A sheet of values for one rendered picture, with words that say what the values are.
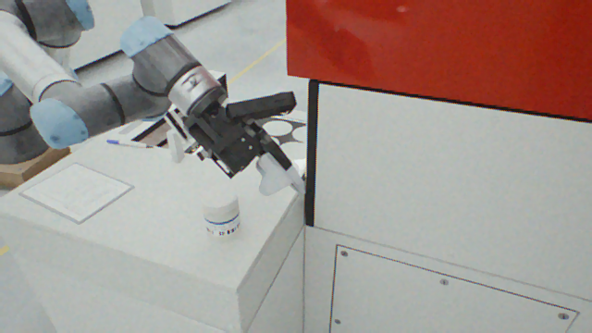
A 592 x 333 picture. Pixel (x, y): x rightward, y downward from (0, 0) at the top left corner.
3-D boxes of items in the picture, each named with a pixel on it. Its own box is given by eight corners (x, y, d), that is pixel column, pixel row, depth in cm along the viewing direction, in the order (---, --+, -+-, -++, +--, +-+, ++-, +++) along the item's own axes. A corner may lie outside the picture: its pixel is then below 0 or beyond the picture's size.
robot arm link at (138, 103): (97, 102, 71) (101, 67, 62) (154, 82, 77) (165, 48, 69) (122, 138, 71) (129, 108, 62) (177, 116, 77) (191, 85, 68)
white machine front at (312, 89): (376, 101, 166) (389, -2, 144) (313, 227, 104) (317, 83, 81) (369, 99, 167) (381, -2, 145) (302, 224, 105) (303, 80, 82)
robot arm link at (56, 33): (11, 86, 123) (-6, -31, 79) (62, 71, 132) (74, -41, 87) (32, 120, 124) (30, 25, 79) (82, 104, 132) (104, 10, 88)
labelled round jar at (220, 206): (247, 223, 84) (243, 188, 79) (230, 246, 79) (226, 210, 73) (217, 215, 86) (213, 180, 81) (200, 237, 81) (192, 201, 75)
